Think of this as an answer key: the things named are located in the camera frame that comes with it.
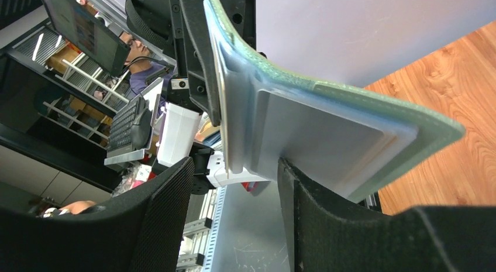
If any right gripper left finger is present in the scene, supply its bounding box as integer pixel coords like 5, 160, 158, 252
1, 157, 194, 271

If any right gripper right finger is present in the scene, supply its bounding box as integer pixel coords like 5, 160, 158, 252
277, 159, 495, 271

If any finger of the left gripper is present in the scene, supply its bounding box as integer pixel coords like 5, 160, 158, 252
179, 0, 221, 126

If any green card holder wallet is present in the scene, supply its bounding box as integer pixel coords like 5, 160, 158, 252
203, 0, 465, 202

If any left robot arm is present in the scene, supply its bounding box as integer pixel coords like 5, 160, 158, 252
125, 0, 262, 194

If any person in purple shirt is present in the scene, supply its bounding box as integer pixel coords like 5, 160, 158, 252
119, 31, 164, 97

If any black computer mouse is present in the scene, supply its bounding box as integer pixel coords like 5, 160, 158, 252
130, 96, 152, 150

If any computer monitor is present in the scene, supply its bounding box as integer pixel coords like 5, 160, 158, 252
42, 0, 130, 77

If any black keyboard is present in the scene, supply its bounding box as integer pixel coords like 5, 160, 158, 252
107, 96, 143, 152

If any storage shelf rack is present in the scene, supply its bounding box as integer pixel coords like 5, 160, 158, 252
1, 20, 130, 161

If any aluminium frame rail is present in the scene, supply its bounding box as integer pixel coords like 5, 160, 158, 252
176, 185, 291, 272

